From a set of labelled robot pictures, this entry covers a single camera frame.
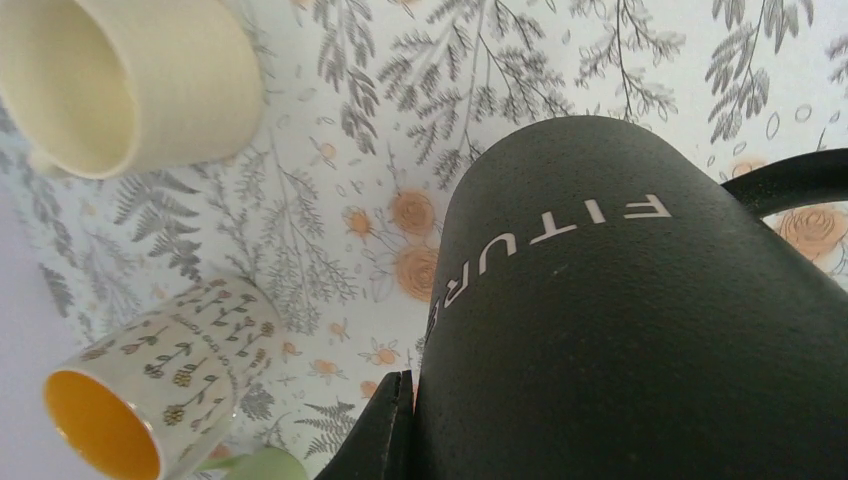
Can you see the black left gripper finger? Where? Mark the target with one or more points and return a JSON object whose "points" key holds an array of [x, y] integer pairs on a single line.
{"points": [[378, 446]]}

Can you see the light green mug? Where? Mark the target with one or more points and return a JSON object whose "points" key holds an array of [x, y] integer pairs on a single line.
{"points": [[268, 463]]}

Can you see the floral patterned white mug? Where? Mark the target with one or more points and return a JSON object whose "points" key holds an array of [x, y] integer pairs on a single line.
{"points": [[153, 399]]}

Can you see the black mug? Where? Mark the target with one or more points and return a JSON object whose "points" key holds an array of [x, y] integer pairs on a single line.
{"points": [[603, 309]]}

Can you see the cream white mug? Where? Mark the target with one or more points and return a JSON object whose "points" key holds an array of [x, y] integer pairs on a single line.
{"points": [[102, 89]]}

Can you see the floral patterned table mat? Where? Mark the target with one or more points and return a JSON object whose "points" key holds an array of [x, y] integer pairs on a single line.
{"points": [[373, 111]]}

